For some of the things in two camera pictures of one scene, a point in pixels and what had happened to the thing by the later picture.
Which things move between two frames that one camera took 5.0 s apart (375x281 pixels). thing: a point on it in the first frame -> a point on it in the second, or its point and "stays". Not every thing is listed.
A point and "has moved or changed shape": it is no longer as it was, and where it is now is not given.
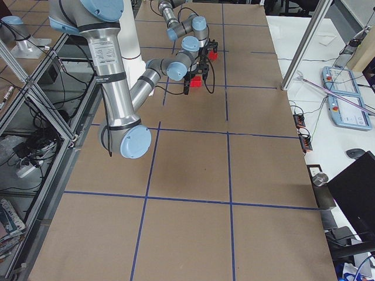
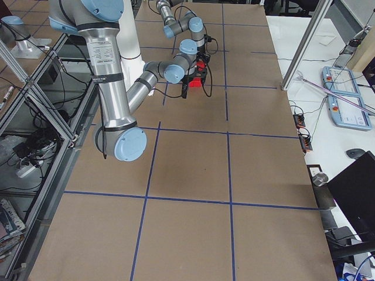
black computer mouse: x=355 y=153 stays
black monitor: x=353 y=191 stays
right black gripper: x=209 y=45 -> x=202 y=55
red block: x=195 y=82 stays
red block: x=213 y=55 has moved or changed shape
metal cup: x=320 y=179 stays
